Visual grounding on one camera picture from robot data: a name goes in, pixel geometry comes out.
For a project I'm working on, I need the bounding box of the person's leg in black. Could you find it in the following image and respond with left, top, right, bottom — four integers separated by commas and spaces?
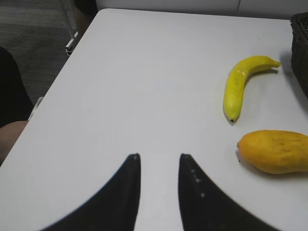
0, 46, 34, 167

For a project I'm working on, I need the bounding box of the orange yellow mango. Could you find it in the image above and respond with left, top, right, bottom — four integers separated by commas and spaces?
237, 130, 308, 174

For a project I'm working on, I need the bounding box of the yellow banana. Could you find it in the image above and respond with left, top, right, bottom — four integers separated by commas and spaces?
223, 55, 281, 124

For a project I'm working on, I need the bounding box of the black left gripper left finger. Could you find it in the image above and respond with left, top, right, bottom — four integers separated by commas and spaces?
44, 154, 141, 231

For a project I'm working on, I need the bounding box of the white table leg frame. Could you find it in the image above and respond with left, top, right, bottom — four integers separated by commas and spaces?
65, 32, 78, 56

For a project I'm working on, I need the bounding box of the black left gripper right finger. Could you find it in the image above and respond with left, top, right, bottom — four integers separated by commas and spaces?
178, 154, 274, 231

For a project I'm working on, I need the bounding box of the dark brown wicker basket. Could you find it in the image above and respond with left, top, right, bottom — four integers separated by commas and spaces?
290, 13, 308, 97

